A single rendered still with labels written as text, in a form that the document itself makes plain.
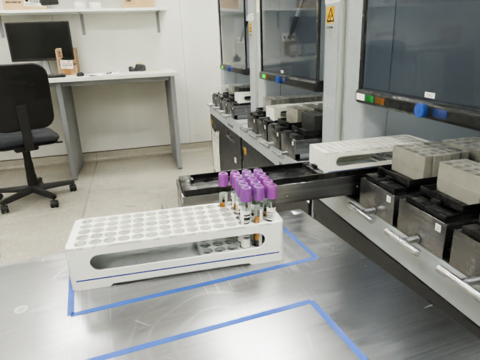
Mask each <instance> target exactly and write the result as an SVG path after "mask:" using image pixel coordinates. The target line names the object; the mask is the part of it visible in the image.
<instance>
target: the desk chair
mask: <svg viewBox="0 0 480 360"><path fill-rule="evenodd" d="M53 120H54V110H53V105H52V100H51V91H50V86H49V78H48V74H47V72H46V69H45V68H44V67H43V66H41V65H39V64H35V63H25V64H0V151H11V150H14V151H15V152H16V153H21V152H22V154H23V158H24V166H25V170H26V180H27V184H28V185H25V186H13V187H6V188H0V201H1V200H2V199H3V194H1V193H15V194H13V195H11V196H10V197H8V198H6V199H4V200H2V201H1V202H0V205H1V206H0V208H1V213H2V214H5V213H4V212H5V211H6V212H7V213H9V208H8V205H6V204H9V203H11V202H13V201H16V200H18V199H20V198H23V197H25V196H27V195H29V194H32V193H35V194H38V195H41V196H44V197H46V198H49V199H53V200H51V201H50V205H51V208H54V206H55V207H59V201H58V199H57V200H55V198H56V195H55V194H53V193H51V192H50V191H47V190H46V189H52V188H56V187H60V186H66V185H69V184H70V185H69V188H70V191H73V190H74V191H76V190H77V189H76V184H75V182H74V180H66V181H55V182H49V183H44V182H43V180H42V178H41V177H38V178H37V177H36V173H35V171H34V165H33V162H32V160H31V154H30V151H34V150H38V149H39V146H43V145H49V144H55V143H62V142H63V141H58V139H59V135H58V134H57V133H56V132H55V131H53V130H52V129H50V128H47V127H48V126H49V125H51V124H52V122H53Z"/></svg>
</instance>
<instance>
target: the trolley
mask: <svg viewBox="0 0 480 360"><path fill-rule="evenodd" d="M278 214H279V216H280V217H281V218H282V219H283V259H282V260H280V261H272V262H266V263H261V264H252V265H251V264H242V265H237V266H228V267H223V268H217V269H209V270H203V271H195V272H189V273H184V274H175V275H170V276H161V277H156V278H151V279H142V280H137V281H128V282H123V283H117V284H112V285H111V286H106V287H101V288H95V289H87V290H81V291H74V290H73V289H72V285H71V278H70V274H69V268H68V264H67V260H66V252H64V253H60V254H53V255H49V256H42V257H38V258H34V259H27V260H23V261H15V262H11V263H7V264H0V360H480V339H479V338H477V337H476V336H474V335H473V334H472V333H471V332H469V331H468V330H466V329H465V328H464V327H462V326H461V325H460V324H458V323H456V322H455V321H454V320H453V319H451V318H450V317H449V316H447V315H446V314H445V313H443V312H442V311H440V310H439V309H437V308H436V307H435V306H434V305H432V304H430V303H429V302H428V301H427V300H426V299H424V298H422V297H421V296H419V295H418V294H417V293H416V292H414V291H413V290H411V289H410V288H409V287H408V286H406V285H405V284H403V283H402V282H400V281H399V280H398V279H396V278H395V277H394V276H392V275H391V274H390V273H388V272H387V271H385V270H384V269H383V268H381V267H380V266H379V265H377V264H376V263H374V262H373V261H372V260H371V259H369V258H368V257H366V256H365V255H363V254H362V253H361V252H360V251H358V250H357V249H355V248H354V247H353V246H351V245H350V244H348V243H347V242H345V241H344V240H343V239H342V238H340V237H339V236H337V235H336V234H335V233H334V232H332V231H330V230H329V229H328V228H326V227H325V226H324V225H322V224H321V223H319V222H318V221H317V220H316V219H314V218H313V217H311V216H310V215H308V214H307V213H306V212H305V211H303V210H302V209H293V210H289V211H282V212H278Z"/></svg>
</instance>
